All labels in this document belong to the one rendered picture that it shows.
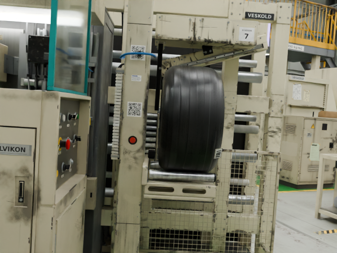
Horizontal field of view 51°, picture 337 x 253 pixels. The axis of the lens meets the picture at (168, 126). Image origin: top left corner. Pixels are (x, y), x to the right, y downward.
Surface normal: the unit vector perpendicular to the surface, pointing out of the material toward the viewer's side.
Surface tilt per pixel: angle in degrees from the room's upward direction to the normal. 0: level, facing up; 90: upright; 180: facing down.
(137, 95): 90
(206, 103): 72
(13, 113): 90
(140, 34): 90
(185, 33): 90
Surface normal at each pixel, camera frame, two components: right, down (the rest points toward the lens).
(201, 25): 0.04, 0.05
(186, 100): 0.05, -0.29
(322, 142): 0.41, 0.07
